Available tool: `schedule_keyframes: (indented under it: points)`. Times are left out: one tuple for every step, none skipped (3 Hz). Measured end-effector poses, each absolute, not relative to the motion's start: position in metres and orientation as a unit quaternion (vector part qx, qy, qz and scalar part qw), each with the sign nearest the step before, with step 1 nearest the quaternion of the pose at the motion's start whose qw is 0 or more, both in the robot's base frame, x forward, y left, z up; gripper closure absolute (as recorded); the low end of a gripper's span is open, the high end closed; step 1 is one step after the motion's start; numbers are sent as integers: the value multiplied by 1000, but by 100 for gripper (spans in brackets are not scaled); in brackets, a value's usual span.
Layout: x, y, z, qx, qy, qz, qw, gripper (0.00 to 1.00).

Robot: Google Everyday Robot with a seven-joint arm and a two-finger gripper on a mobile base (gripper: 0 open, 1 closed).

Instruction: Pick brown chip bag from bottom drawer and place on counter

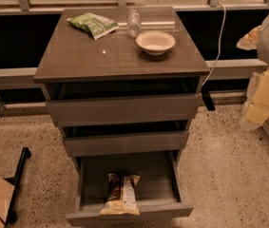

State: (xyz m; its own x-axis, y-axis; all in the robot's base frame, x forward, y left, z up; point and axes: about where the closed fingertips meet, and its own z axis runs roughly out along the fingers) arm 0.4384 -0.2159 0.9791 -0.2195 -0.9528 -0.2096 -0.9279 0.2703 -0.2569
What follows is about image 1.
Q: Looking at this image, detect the grey drawer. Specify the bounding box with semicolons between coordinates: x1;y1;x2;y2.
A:
64;131;189;157
47;94;201;126
67;151;193;227

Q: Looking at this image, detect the white paper bowl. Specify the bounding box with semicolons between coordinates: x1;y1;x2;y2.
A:
136;30;175;56

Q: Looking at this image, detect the brown chip bag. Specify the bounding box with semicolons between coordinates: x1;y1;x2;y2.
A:
100;173;141;216

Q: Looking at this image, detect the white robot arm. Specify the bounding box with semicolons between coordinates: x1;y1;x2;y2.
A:
237;15;269;131

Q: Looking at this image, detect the grey bottom drawer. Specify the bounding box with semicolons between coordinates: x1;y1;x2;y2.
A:
67;151;193;227

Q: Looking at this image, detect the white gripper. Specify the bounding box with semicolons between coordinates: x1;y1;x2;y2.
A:
237;26;269;131

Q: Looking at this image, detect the black metal stand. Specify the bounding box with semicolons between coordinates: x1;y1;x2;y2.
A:
5;147;31;224

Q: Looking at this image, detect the grey top drawer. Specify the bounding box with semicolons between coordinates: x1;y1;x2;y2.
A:
47;94;201;126

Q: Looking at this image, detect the grey middle drawer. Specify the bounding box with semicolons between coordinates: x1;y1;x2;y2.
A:
64;131;189;157

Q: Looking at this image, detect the grey drawer cabinet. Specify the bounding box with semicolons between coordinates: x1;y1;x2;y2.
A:
32;6;211;163

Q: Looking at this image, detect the clear glass jar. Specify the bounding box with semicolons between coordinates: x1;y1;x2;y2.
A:
126;9;142;38

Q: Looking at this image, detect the white cable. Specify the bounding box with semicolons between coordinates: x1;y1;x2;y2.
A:
200;3;228;87

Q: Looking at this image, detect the green chip bag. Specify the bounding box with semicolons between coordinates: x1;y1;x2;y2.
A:
67;12;119;40

